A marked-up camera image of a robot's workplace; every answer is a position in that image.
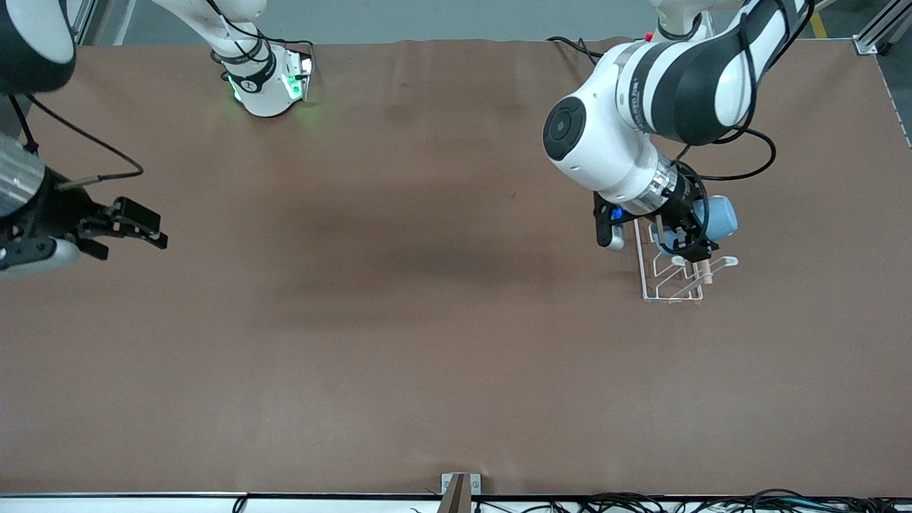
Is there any blue plastic cup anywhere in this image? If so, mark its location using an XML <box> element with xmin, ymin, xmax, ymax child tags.
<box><xmin>652</xmin><ymin>196</ymin><xmax>739</xmax><ymax>258</ymax></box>

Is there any brown table cover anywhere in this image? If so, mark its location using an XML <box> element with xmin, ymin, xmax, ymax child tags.
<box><xmin>0</xmin><ymin>37</ymin><xmax>912</xmax><ymax>497</ymax></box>

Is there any white wire cup holder rack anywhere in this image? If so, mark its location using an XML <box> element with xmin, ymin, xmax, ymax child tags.
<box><xmin>634</xmin><ymin>217</ymin><xmax>740</xmax><ymax>305</ymax></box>

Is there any aluminium frame profile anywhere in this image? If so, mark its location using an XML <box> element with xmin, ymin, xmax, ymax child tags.
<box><xmin>852</xmin><ymin>0</ymin><xmax>912</xmax><ymax>55</ymax></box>
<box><xmin>68</xmin><ymin>0</ymin><xmax>100</xmax><ymax>45</ymax></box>

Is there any black left arm base cable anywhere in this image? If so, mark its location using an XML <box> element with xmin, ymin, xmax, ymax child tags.
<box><xmin>547</xmin><ymin>36</ymin><xmax>608</xmax><ymax>66</ymax></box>

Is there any black arm base cable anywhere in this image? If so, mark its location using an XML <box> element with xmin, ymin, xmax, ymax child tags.
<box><xmin>547</xmin><ymin>36</ymin><xmax>608</xmax><ymax>66</ymax></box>
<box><xmin>253</xmin><ymin>25</ymin><xmax>316</xmax><ymax>83</ymax></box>

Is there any black right arm base cable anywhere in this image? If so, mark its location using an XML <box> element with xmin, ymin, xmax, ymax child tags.
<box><xmin>253</xmin><ymin>25</ymin><xmax>316</xmax><ymax>83</ymax></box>

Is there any grey metal mount bracket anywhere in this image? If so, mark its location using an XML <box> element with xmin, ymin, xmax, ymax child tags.
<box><xmin>437</xmin><ymin>473</ymin><xmax>482</xmax><ymax>513</ymax></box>

